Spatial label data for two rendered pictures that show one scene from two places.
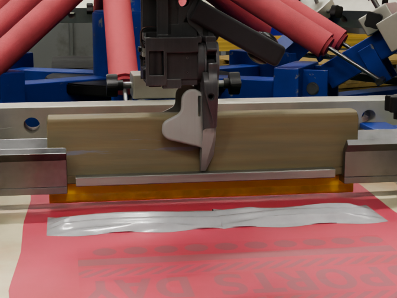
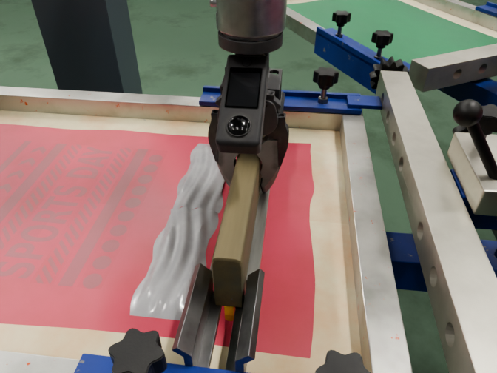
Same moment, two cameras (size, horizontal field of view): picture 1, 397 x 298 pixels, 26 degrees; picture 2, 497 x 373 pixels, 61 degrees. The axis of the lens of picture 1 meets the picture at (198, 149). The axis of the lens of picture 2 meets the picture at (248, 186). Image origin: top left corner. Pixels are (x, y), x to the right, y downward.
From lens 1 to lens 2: 1.18 m
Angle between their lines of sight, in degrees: 95
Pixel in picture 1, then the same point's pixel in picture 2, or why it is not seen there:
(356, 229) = (122, 281)
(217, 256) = (116, 195)
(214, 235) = (160, 203)
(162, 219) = (194, 182)
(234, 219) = (180, 215)
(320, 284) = (38, 223)
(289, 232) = (142, 240)
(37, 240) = (191, 140)
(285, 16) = not seen: outside the picture
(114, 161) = not seen: hidden behind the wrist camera
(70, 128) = not seen: hidden behind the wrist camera
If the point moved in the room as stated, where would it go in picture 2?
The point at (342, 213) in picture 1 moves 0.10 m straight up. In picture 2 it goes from (151, 278) to (137, 216)
